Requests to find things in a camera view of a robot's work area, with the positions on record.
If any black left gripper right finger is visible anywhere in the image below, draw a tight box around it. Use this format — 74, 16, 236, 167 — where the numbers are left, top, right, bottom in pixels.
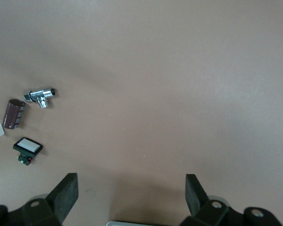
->
180, 174, 283, 226

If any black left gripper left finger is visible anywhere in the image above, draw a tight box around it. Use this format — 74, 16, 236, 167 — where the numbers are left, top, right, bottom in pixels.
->
0, 173, 79, 226

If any black rectangular white-faced push button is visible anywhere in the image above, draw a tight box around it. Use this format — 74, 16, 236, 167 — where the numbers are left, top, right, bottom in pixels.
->
13, 137, 43, 167

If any brown cylindrical capacitor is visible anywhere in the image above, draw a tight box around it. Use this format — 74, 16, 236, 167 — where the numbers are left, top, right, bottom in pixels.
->
2, 98, 26, 129

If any chrome angle valve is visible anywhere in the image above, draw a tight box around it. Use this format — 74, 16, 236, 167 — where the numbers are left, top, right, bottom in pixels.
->
23, 88, 58, 109

